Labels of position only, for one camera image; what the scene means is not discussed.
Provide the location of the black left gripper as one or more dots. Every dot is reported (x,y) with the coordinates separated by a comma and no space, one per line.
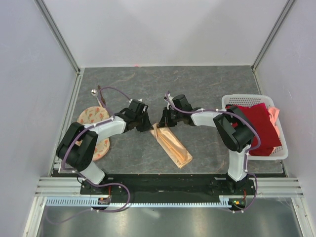
(147,126)

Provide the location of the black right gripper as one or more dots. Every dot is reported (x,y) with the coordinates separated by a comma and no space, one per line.
(165,121)

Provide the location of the peach cloth napkin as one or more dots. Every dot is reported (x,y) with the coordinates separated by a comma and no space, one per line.
(172,146)

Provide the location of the metal spoon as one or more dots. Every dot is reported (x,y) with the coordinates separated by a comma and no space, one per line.
(94,93)

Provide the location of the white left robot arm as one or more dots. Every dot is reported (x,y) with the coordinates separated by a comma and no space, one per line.
(76,149)

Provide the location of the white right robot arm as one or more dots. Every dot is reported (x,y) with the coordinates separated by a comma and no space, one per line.
(234,128)

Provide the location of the red cloth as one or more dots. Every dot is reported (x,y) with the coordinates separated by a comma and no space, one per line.
(259,117)

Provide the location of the pink cloth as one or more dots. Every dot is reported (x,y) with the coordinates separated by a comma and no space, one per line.
(273,115)

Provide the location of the white perforated plastic basket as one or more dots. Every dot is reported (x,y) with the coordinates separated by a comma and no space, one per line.
(249,100)

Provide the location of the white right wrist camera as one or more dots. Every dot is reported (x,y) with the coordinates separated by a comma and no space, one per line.
(168,99)

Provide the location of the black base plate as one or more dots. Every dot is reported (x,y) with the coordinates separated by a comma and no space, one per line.
(170,187)

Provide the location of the grey slotted cable duct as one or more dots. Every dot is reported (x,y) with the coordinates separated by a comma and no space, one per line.
(223,202)

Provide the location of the aluminium frame post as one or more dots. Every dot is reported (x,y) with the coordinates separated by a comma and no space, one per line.
(56,32)
(273,33)

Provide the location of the right aluminium frame post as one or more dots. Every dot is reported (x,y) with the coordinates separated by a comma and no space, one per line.
(273,33)

